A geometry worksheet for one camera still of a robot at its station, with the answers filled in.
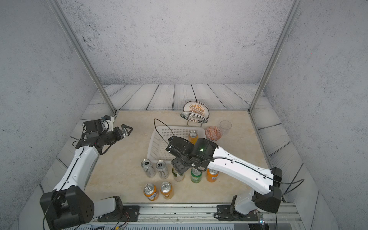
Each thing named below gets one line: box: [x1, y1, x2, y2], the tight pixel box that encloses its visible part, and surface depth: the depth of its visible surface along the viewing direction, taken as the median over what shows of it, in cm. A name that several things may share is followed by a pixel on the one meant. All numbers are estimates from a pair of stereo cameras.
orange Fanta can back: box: [143, 183, 160, 202], surface depth 73 cm
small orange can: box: [160, 181, 174, 200], surface depth 73 cm
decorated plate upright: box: [183, 100, 210, 120], surface depth 104 cm
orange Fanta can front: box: [206, 167, 219, 183], surface depth 79 cm
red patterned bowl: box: [205, 126, 223, 142], surface depth 106 cm
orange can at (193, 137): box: [188, 130, 199, 145], surface depth 93 cm
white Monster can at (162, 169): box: [156, 160, 169, 179], surface depth 77 cm
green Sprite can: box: [190, 166, 203, 184], surface depth 79 cm
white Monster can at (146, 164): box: [140, 158, 156, 178], surface depth 79 cm
